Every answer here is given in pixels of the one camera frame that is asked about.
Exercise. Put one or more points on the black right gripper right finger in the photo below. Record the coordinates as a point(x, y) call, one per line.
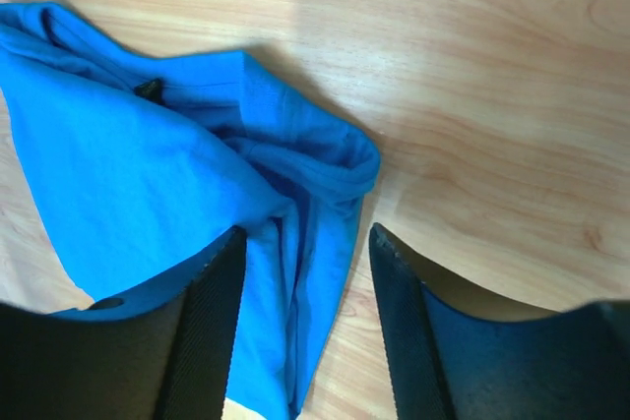
point(456, 350)

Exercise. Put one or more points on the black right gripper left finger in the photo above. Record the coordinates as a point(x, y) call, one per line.
point(160, 350)

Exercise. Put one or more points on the blue t shirt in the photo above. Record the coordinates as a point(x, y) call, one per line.
point(135, 164)

